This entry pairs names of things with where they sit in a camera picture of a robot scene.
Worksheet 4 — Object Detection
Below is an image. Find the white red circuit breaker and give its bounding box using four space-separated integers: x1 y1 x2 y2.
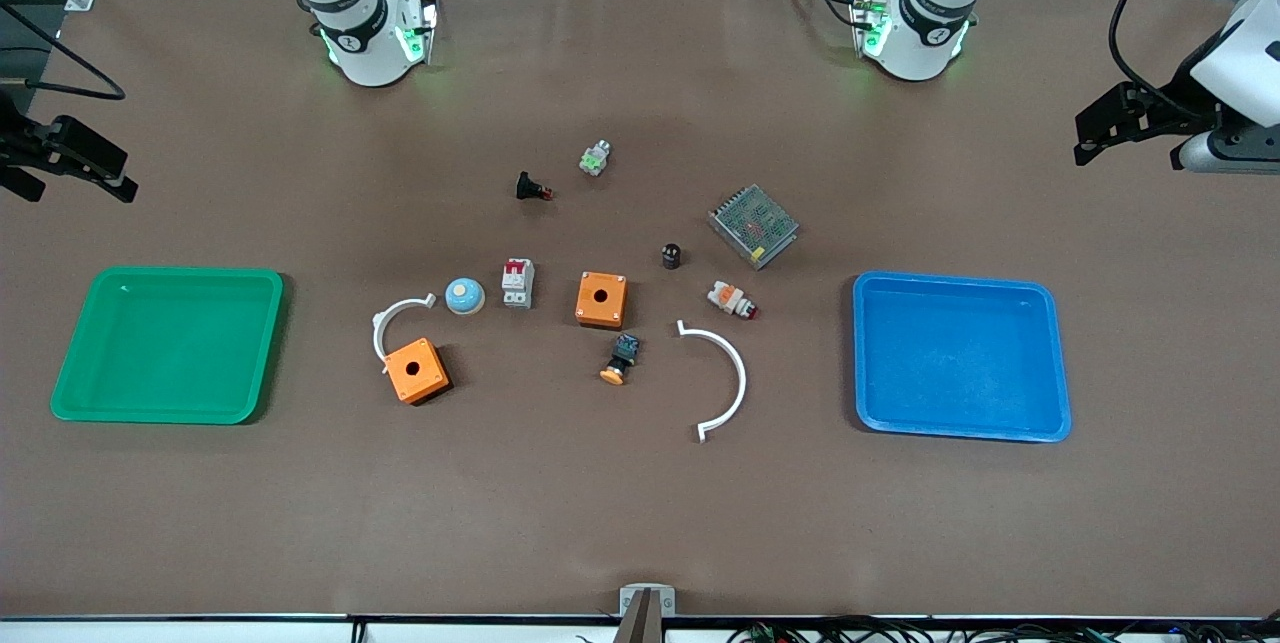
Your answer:
501 258 536 310

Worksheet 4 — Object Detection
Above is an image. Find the green plastic tray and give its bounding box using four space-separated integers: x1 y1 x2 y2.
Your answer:
50 266 285 425

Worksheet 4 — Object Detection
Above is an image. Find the blue plastic tray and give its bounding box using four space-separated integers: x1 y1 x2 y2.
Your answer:
852 270 1073 444

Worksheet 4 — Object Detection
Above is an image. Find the small white curved clip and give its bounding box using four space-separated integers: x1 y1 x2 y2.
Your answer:
372 293 439 374

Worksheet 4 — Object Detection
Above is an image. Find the metal mesh power supply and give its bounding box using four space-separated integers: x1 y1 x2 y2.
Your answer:
708 184 800 271

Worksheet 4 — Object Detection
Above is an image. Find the orange box with hole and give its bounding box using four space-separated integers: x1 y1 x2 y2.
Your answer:
575 271 630 330
384 337 452 406

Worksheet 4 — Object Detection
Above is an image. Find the white red push button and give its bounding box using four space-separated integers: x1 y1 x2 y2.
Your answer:
707 281 760 321

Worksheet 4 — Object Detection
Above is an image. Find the large white curved clip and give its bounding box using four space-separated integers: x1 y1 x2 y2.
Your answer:
676 320 748 444

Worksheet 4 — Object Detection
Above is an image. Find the black orange push button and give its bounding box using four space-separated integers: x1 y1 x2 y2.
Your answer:
599 333 642 387

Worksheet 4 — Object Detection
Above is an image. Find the grey metal bracket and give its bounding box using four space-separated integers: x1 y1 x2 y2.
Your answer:
611 583 677 643

